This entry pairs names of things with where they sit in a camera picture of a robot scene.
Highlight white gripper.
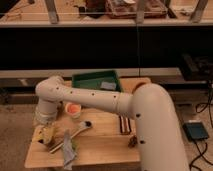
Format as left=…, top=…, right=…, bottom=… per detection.
left=33, top=108, right=58, bottom=127

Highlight yellow banana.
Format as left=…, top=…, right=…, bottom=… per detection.
left=36, top=126, right=54, bottom=145

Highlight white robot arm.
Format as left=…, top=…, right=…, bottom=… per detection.
left=35, top=76, right=190, bottom=171

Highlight orange filled white cup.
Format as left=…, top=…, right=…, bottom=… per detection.
left=65, top=103, right=81, bottom=119

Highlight wooden table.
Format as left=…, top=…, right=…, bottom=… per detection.
left=25, top=78, right=151, bottom=169

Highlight grey blue sponge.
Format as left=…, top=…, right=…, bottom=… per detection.
left=101, top=82, right=116, bottom=91

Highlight green plastic tray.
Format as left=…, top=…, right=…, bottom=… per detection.
left=72, top=70, right=123, bottom=92

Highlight striped red black block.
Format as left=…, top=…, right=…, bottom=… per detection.
left=119, top=116, right=131, bottom=135

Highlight brown grape bunch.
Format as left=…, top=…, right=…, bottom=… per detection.
left=128, top=135, right=138, bottom=148

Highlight red orange small bowl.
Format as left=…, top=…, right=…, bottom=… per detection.
left=132, top=82, right=147, bottom=94

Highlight background wooden shelf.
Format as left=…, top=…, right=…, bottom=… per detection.
left=0, top=0, right=213, bottom=28

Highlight black foot pedal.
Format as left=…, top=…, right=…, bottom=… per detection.
left=183, top=122, right=209, bottom=141

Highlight black floor cables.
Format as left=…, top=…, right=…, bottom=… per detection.
left=188, top=83, right=213, bottom=171

